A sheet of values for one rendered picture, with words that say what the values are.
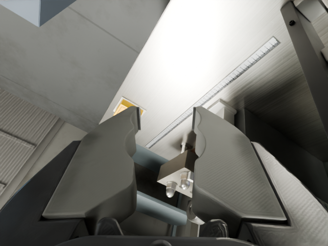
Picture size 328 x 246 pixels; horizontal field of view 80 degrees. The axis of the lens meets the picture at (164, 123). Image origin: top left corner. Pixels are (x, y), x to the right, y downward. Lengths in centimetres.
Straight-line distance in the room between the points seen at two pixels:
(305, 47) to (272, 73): 20
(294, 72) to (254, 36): 12
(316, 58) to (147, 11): 125
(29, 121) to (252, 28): 254
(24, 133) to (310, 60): 259
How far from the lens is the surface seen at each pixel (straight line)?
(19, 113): 277
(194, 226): 140
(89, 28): 168
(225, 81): 49
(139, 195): 193
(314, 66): 27
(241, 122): 52
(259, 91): 51
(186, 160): 57
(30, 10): 58
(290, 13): 39
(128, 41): 159
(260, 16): 43
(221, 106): 53
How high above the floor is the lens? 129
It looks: 39 degrees down
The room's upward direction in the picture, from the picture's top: 163 degrees counter-clockwise
